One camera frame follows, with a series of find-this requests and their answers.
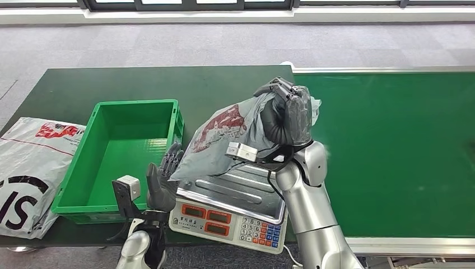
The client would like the white scale power cable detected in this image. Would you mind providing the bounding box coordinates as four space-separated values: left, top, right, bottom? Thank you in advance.
283 245 304 269

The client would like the steel scale tray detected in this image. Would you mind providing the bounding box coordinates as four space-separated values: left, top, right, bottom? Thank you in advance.
174 163 287 226

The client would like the large white courier bag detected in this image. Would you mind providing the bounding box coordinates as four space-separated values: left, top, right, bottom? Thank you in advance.
0 117 87 240

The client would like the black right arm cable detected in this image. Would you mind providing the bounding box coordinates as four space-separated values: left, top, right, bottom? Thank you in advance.
266 169 286 203

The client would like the green plastic crate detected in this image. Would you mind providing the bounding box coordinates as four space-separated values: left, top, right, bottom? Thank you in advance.
51 99 185 225

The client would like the black left camera bracket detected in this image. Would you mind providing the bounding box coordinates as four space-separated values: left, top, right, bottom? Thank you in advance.
111 180 170 224

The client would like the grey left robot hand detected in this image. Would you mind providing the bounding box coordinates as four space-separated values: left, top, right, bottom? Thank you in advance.
146 142 185 213

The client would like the grey courier package red print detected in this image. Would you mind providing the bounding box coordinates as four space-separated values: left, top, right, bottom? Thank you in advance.
169 86 322 183

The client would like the green conveyor belt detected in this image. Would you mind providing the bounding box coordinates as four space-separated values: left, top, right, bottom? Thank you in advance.
280 61 475 269

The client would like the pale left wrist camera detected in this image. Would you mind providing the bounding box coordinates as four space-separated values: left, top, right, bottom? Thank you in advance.
117 175 142 201

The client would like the white electronic scale body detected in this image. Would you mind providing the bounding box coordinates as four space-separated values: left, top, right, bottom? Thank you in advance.
169 197 288 256

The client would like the black camera bracket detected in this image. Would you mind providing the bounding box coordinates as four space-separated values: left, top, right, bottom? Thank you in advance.
111 180 170 224
255 146 299 173

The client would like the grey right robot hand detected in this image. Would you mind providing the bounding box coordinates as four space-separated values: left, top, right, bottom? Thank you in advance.
253 77 315 148

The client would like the black right camera bracket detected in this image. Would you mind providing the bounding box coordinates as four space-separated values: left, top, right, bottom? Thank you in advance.
255 146 299 173

